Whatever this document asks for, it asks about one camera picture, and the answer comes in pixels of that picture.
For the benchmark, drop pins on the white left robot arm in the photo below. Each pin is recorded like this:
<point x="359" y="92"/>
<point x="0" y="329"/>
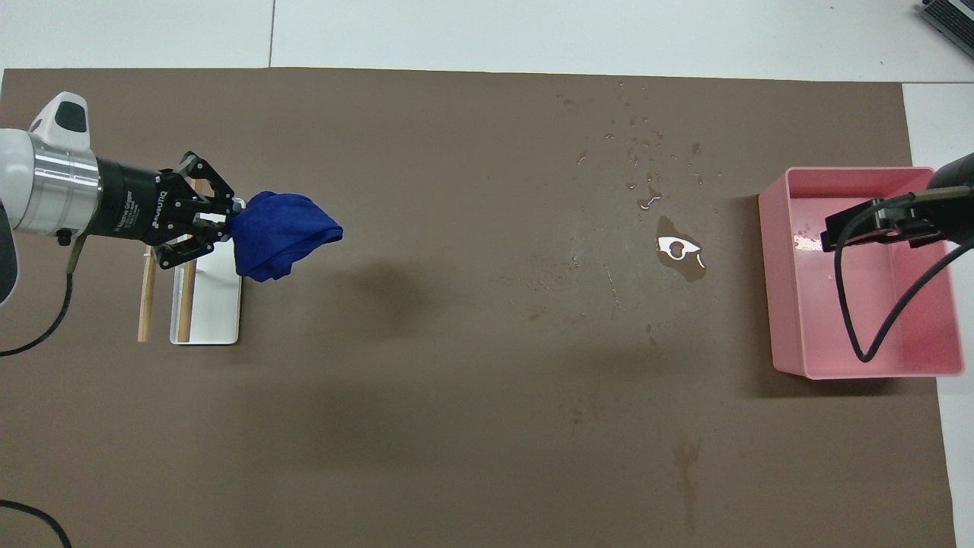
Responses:
<point x="57" y="186"/>

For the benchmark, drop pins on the pink plastic bin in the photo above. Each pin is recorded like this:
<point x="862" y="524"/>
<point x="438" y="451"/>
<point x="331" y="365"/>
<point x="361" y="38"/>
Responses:
<point x="928" y="335"/>

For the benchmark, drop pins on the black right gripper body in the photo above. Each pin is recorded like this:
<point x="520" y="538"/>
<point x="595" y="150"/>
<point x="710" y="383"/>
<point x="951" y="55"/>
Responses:
<point x="955" y="205"/>

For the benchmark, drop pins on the brown table mat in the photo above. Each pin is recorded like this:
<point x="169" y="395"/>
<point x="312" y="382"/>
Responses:
<point x="456" y="380"/>

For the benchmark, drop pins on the blue towel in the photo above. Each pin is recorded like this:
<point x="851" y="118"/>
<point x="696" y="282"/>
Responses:
<point x="281" y="232"/>

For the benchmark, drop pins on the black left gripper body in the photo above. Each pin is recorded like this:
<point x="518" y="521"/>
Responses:
<point x="133" y="202"/>

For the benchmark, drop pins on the water puddle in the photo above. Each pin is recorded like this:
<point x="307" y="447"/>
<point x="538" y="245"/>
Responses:
<point x="681" y="262"/>

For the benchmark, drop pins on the white rack base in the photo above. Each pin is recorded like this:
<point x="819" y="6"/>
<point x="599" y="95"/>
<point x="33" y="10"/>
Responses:
<point x="217" y="304"/>

